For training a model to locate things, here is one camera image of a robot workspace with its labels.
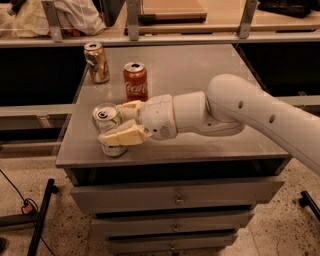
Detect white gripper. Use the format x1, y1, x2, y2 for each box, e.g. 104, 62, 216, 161
98, 94, 177, 146

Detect white green 7up can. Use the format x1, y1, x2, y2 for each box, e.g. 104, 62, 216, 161
92, 103, 127, 157

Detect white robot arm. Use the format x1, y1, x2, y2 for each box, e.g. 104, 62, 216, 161
99, 74, 320, 174

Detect red coca-cola can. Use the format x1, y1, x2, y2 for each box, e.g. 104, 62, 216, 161
123, 62, 148, 102

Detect gold soda can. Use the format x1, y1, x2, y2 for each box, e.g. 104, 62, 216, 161
84, 42, 110, 84

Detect grey metal drawer cabinet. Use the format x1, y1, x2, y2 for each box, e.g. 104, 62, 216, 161
56, 44, 290, 254

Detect black stand leg left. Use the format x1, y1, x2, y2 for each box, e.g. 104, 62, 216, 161
27, 178, 58, 256

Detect black stand leg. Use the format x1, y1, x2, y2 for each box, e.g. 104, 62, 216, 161
298, 191, 320, 222
27, 178, 58, 256

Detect wooden board on shelf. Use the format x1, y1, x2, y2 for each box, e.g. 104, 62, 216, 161
138, 0, 207, 24

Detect white cloth bag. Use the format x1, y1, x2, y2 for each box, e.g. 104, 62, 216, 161
0, 0, 106, 38

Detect black stand leg right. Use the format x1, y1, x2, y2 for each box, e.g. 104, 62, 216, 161
298, 191, 320, 222

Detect black object top right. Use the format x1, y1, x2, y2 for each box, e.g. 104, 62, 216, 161
258, 0, 320, 18

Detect grey metal shelf rail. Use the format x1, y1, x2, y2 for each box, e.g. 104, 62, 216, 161
0, 0, 320, 48

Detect black cable with orange plug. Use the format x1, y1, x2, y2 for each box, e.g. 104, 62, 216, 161
0, 169, 58, 256

